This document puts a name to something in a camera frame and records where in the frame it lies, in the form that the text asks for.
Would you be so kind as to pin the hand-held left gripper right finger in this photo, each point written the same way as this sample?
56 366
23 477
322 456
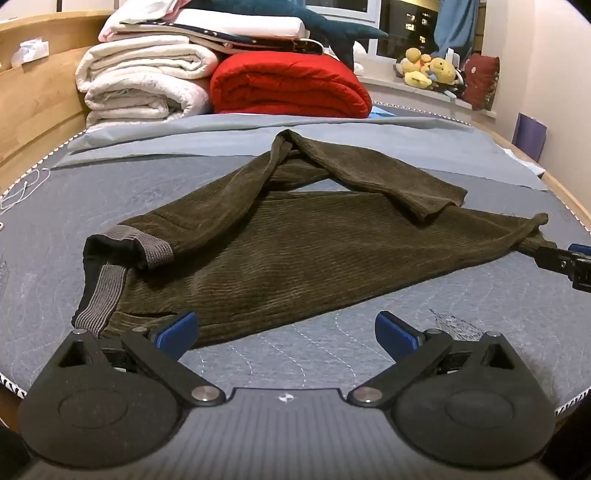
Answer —
392 330

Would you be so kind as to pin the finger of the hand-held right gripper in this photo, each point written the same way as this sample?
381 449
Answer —
556 261

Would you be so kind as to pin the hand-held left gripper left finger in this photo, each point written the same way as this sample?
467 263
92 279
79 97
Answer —
178 330

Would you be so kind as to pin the grey quilted mattress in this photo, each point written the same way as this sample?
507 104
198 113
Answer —
461 314

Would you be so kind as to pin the grey bed sheet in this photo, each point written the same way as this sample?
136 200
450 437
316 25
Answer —
415 143

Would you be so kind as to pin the dark red cushion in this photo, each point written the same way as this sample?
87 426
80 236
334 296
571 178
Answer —
481 81

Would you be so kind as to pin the yellow stuffed toys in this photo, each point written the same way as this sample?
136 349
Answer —
427 68

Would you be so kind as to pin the white fluffy folded blanket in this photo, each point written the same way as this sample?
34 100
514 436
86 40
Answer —
138 81

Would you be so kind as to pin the blue curtain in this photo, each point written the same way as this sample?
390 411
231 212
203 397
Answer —
455 25

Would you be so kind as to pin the red folded blanket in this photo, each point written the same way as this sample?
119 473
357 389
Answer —
288 83

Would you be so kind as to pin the window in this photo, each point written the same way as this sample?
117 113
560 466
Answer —
401 23

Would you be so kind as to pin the folded white and navy bedding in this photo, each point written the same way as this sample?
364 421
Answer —
203 25

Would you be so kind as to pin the dark teal shark plush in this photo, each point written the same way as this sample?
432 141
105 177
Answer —
323 27

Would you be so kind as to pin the white crumpled tissue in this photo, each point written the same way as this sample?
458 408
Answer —
28 50

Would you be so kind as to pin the wooden bed frame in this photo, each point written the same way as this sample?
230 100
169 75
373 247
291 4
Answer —
37 106

